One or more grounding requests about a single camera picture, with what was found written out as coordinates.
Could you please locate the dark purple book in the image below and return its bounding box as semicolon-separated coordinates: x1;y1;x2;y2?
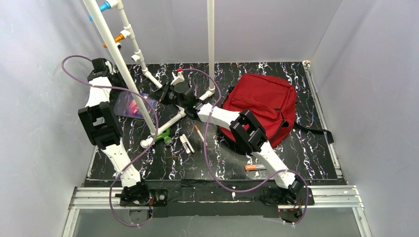
113;91;157;119

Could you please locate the red student backpack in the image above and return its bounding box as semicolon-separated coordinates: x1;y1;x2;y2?
219;74;334;148

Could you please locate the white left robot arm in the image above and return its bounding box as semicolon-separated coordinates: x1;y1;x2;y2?
78;58;151;205

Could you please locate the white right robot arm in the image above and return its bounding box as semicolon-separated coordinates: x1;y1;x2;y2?
149;82;305;205

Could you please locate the orange pipe fitting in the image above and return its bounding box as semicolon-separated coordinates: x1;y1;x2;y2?
114;34;125;49

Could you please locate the orange tipped white pen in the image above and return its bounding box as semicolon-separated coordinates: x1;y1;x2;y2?
194;125;208;148

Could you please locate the green pipe clamp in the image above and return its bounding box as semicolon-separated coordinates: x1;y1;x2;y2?
152;128;173;146

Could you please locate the blue pipe fitting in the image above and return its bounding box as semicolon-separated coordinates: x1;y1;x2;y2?
99;1;112;12

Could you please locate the orange capped grey marker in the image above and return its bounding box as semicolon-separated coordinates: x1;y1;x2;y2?
245;164;266;172

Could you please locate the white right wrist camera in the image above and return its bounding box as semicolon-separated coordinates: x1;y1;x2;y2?
170;68;185;85

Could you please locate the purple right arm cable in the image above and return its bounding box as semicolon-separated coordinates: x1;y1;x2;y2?
178;68;310;226

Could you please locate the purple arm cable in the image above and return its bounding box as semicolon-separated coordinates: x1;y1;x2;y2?
61;55;160;228
178;68;310;226

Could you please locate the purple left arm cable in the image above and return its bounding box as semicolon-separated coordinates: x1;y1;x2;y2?
61;55;160;228

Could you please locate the white PVC pipe frame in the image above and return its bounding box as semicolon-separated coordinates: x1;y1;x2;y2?
83;0;214;135

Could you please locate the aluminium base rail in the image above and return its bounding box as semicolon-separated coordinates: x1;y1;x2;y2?
62;59;364;237

